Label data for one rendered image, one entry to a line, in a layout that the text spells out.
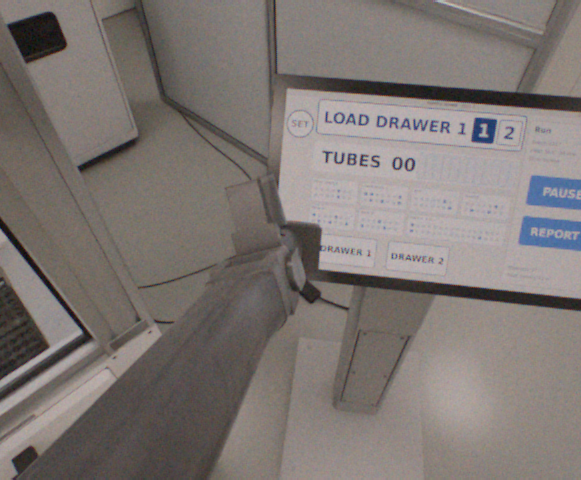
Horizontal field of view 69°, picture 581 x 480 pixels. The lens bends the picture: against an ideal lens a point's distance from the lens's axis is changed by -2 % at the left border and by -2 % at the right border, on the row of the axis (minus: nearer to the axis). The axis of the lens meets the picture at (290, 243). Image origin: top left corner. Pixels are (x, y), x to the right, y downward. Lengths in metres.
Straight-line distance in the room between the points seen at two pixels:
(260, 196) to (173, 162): 2.03
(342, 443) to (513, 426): 0.60
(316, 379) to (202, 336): 1.37
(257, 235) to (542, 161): 0.45
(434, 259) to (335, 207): 0.17
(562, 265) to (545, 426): 1.12
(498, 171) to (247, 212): 0.40
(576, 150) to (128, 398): 0.67
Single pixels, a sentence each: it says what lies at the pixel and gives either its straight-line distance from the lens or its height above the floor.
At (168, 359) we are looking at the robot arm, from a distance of 0.22.
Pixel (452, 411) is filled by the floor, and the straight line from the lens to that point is 1.70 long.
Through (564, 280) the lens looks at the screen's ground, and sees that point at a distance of 0.76.
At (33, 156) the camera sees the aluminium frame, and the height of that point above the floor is 1.29.
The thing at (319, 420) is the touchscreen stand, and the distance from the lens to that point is 1.55.
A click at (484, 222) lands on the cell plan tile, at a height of 1.05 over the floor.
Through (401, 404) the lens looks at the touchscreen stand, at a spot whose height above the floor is 0.04.
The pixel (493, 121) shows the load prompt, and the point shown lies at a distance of 0.70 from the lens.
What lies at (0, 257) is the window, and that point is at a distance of 0.51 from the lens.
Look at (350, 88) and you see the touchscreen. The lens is 0.67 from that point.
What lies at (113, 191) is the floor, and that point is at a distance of 2.39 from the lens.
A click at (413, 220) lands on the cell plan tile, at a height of 1.05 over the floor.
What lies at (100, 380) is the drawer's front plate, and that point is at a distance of 0.70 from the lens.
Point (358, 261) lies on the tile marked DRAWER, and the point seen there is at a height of 0.99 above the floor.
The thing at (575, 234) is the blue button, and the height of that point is 1.05.
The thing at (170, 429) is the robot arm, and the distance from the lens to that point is 0.19.
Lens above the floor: 1.53
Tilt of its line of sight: 51 degrees down
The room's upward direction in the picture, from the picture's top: straight up
